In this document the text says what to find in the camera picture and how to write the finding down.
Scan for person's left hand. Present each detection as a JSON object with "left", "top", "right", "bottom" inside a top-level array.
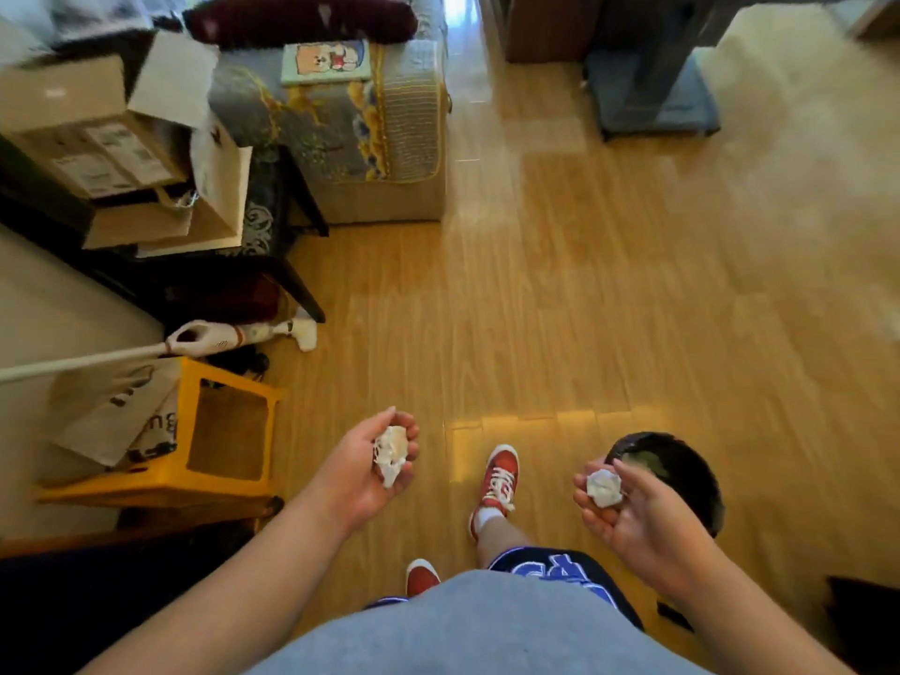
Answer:
[{"left": 304, "top": 407, "right": 422, "bottom": 537}]

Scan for person's right hand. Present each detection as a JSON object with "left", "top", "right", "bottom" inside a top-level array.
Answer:
[{"left": 571, "top": 459, "right": 713, "bottom": 600}]

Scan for large white paper ball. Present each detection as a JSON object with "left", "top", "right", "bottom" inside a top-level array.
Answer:
[{"left": 372, "top": 426, "right": 410, "bottom": 490}]

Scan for small white paper ball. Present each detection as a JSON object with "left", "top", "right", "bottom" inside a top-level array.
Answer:
[{"left": 586, "top": 468, "right": 624, "bottom": 510}]

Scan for person's left forearm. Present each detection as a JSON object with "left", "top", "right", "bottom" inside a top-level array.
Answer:
[{"left": 76, "top": 485, "right": 353, "bottom": 675}]

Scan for person's right forearm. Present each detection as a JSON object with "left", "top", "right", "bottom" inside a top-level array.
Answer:
[{"left": 657, "top": 537, "right": 857, "bottom": 675}]

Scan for black round trash bin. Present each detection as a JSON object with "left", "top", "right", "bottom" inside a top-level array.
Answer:
[{"left": 605, "top": 432, "right": 726, "bottom": 538}]

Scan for blue printed shorts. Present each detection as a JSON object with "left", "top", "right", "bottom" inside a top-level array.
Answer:
[{"left": 364, "top": 546, "right": 645, "bottom": 632}]

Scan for red sneaker with white laces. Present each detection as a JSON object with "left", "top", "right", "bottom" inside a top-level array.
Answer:
[
  {"left": 405, "top": 558, "right": 442, "bottom": 599},
  {"left": 468, "top": 444, "right": 520, "bottom": 540}
]

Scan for person's bare leg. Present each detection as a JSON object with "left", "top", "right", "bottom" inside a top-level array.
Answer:
[{"left": 476, "top": 515, "right": 533, "bottom": 570}]

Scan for white stick vacuum cleaner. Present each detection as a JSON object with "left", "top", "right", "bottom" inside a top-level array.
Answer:
[{"left": 0, "top": 307, "right": 319, "bottom": 385}]

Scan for yellow plastic stool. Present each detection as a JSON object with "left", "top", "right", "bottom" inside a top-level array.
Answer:
[{"left": 35, "top": 357, "right": 285, "bottom": 510}]

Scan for black low table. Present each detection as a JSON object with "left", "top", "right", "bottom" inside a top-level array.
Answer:
[{"left": 0, "top": 136, "right": 330, "bottom": 334}]

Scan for grey shirt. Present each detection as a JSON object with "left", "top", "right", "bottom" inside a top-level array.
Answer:
[{"left": 245, "top": 569, "right": 713, "bottom": 675}]

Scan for dark patterned cloth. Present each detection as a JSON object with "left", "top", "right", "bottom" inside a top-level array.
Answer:
[{"left": 224, "top": 146, "right": 291, "bottom": 259}]

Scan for beige paper bag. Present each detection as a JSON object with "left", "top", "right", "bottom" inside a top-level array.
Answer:
[{"left": 48, "top": 358, "right": 182, "bottom": 469}]

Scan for open cardboard box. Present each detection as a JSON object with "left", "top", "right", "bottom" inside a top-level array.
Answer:
[{"left": 83, "top": 115, "right": 254, "bottom": 259}]

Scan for sofa with patterned cover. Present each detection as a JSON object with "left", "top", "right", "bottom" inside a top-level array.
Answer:
[{"left": 208, "top": 0, "right": 451, "bottom": 225}]

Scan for cartoon print box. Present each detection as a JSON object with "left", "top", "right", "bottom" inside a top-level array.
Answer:
[{"left": 280, "top": 39, "right": 373, "bottom": 88}]

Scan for blue-grey floor mat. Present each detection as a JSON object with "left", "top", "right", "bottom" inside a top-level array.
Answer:
[{"left": 584, "top": 49, "right": 722, "bottom": 142}]

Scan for dark red cushion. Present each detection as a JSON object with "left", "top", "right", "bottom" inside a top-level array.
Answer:
[{"left": 183, "top": 0, "right": 420, "bottom": 51}]

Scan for large labelled cardboard box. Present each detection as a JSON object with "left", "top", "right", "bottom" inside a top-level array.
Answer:
[{"left": 0, "top": 31, "right": 220, "bottom": 201}]

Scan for brown wooden cabinet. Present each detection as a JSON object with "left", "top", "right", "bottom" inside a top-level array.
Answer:
[{"left": 491, "top": 0, "right": 606, "bottom": 64}]

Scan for grey table leg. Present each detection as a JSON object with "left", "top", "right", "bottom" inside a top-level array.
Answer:
[{"left": 622, "top": 0, "right": 739, "bottom": 113}]

